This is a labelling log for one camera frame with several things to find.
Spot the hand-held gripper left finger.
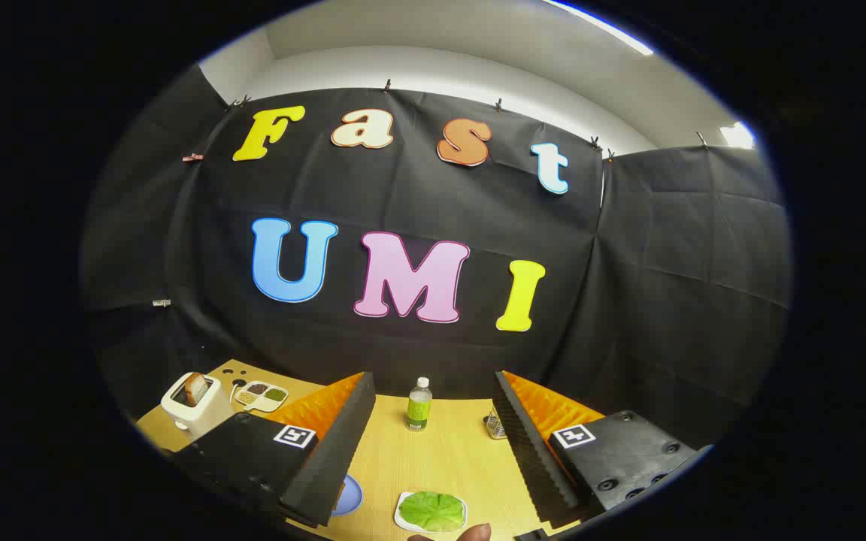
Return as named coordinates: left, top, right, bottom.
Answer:
left=170, top=370, right=377, bottom=529

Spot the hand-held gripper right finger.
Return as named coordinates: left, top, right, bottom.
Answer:
left=493, top=370, right=713, bottom=530

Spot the green lettuce leaf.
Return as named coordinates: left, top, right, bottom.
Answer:
left=399, top=491, right=466, bottom=533

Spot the blue round plate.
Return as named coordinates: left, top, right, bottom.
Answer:
left=332, top=473, right=364, bottom=517

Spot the white divided seed tray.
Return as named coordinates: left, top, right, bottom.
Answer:
left=235, top=380, right=289, bottom=413

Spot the white square plate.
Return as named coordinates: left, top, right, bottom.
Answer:
left=394, top=491, right=468, bottom=534

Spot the green label plastic bottle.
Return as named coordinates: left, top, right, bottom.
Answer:
left=405, top=376, right=434, bottom=432

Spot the white toaster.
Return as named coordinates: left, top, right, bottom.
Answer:
left=161, top=372, right=223, bottom=440

